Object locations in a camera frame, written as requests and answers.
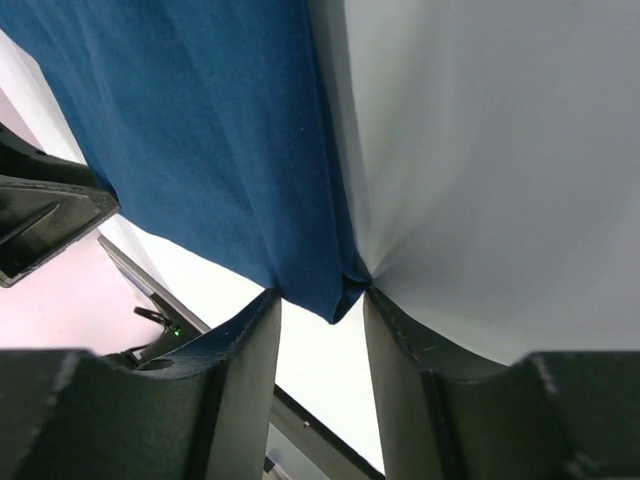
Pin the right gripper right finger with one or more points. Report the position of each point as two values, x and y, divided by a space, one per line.
446 413

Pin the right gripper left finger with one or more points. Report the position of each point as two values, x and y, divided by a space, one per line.
201 411

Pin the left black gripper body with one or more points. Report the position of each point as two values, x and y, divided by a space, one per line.
47 204

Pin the blue t shirt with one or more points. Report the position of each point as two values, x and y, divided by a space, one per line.
210 122

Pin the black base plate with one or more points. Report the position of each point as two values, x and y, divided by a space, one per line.
300 446

